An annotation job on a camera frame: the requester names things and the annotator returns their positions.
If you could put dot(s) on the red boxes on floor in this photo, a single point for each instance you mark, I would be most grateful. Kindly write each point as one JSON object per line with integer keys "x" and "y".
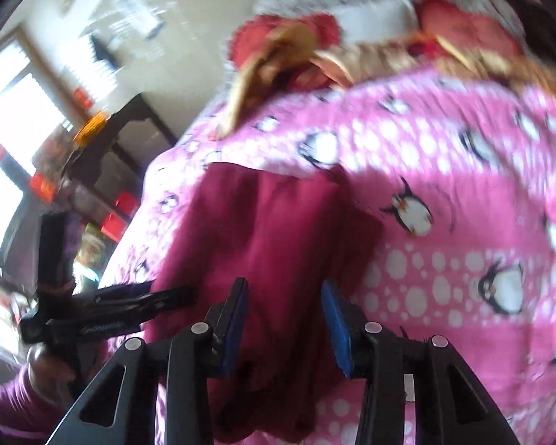
{"x": 113, "y": 228}

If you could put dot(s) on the dark red cloth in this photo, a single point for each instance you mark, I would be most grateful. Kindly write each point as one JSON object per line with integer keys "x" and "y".
{"x": 268, "y": 241}

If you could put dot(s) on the wall poster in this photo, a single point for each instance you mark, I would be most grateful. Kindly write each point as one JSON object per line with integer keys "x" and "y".
{"x": 129, "y": 14}

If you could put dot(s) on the pink penguin blanket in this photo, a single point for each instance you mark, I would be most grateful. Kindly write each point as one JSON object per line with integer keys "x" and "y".
{"x": 445, "y": 171}

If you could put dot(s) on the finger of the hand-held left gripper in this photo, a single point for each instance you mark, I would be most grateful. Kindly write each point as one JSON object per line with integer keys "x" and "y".
{"x": 129, "y": 306}

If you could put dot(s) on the yellow and red patterned cloth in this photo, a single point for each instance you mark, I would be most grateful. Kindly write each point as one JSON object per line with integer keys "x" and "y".
{"x": 282, "y": 48}

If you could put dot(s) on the orange basket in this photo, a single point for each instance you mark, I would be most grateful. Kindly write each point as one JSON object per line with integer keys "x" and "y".
{"x": 90, "y": 129}

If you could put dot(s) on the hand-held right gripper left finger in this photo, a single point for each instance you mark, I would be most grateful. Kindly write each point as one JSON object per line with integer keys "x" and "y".
{"x": 234, "y": 329}

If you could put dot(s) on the red bag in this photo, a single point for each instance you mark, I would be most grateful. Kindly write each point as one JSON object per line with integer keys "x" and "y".
{"x": 125, "y": 204}

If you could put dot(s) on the person's left hand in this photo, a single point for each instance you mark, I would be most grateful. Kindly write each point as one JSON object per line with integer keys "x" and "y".
{"x": 51, "y": 373}

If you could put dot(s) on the window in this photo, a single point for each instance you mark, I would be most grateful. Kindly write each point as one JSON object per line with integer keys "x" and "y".
{"x": 18, "y": 111}

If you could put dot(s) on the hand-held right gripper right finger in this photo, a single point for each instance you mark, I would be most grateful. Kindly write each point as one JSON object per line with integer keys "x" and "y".
{"x": 339, "y": 329}

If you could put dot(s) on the red heart pillow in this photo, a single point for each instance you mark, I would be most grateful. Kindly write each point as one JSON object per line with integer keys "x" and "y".
{"x": 255, "y": 37}

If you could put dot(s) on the person's left forearm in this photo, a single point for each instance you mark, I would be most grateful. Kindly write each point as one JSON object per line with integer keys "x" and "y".
{"x": 14, "y": 412}

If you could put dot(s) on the black table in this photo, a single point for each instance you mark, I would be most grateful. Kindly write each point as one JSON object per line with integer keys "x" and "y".
{"x": 134, "y": 111}

